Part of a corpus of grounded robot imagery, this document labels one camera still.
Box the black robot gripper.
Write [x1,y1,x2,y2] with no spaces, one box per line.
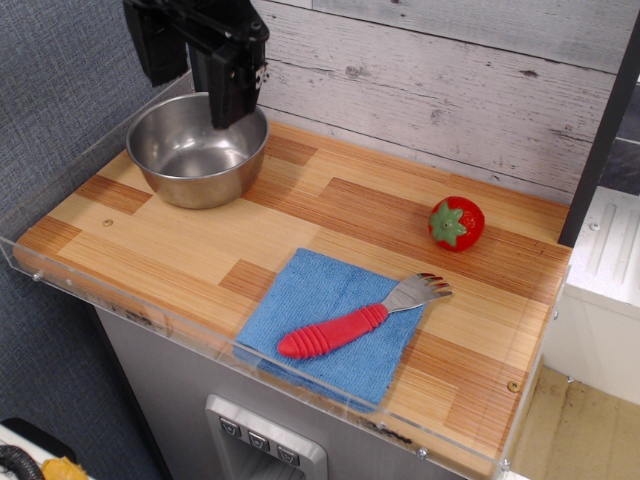
[123,1,269,129]

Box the silver metal pot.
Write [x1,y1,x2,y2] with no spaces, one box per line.
[126,92,270,209]

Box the blue cloth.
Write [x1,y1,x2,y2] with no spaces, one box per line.
[233,247,427,406]

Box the clear acrylic table guard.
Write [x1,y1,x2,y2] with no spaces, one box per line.
[0,74,572,476]

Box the red toy strawberry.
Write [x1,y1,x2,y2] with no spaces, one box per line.
[428,196,485,252]

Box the grey cabinet with buttons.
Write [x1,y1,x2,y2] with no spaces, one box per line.
[97,309,456,479]

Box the red handled metal fork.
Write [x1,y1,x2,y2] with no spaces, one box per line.
[277,273,453,360]

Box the black vertical post right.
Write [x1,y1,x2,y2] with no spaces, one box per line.
[558,16,639,247]

